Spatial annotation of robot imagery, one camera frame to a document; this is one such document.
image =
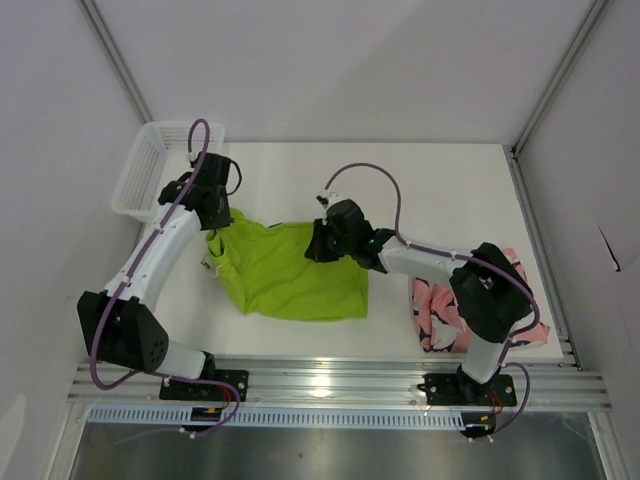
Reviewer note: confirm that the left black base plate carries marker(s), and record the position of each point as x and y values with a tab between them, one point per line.
224	378

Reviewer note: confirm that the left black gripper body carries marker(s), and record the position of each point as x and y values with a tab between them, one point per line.
224	217

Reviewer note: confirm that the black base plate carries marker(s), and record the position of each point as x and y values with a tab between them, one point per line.
224	378
456	389

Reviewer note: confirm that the aluminium mounting rail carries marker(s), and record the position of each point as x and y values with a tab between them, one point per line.
349	383

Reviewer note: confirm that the aluminium frame post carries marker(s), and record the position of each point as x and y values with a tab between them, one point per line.
570	57
108	45

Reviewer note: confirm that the lime green shorts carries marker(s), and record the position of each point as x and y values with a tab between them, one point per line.
263	270

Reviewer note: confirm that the white slotted cable duct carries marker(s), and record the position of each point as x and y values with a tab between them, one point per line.
280	417

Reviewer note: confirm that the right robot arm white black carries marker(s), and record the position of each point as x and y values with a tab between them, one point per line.
491	296

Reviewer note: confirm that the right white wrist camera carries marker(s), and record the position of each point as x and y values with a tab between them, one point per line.
327	198

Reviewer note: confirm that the pink shark print shorts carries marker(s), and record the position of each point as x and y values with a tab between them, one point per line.
440	327

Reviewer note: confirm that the left aluminium frame post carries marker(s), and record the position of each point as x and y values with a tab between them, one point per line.
108	45

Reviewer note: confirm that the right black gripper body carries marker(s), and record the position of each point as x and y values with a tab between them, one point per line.
346	244

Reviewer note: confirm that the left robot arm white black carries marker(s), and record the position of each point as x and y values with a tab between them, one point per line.
118	323

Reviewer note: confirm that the white plastic basket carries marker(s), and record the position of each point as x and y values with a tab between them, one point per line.
161	153

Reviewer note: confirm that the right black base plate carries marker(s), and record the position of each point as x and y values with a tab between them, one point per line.
456	389

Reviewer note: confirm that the right aluminium frame post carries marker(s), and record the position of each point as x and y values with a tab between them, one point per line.
570	57

